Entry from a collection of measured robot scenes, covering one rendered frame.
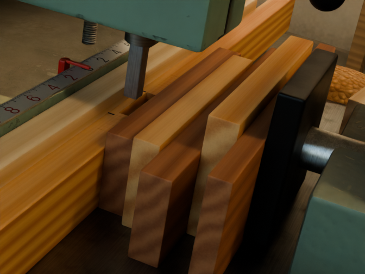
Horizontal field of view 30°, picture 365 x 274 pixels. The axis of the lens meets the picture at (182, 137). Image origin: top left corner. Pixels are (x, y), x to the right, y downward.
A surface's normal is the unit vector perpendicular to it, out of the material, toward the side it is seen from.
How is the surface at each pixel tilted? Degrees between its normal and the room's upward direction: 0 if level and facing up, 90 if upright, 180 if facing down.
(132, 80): 90
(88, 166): 90
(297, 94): 0
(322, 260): 90
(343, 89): 29
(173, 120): 0
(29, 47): 0
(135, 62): 90
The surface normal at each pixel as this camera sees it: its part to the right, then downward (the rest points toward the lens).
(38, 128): 0.15, -0.88
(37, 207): 0.91, 0.30
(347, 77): 0.12, -0.76
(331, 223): -0.38, 0.36
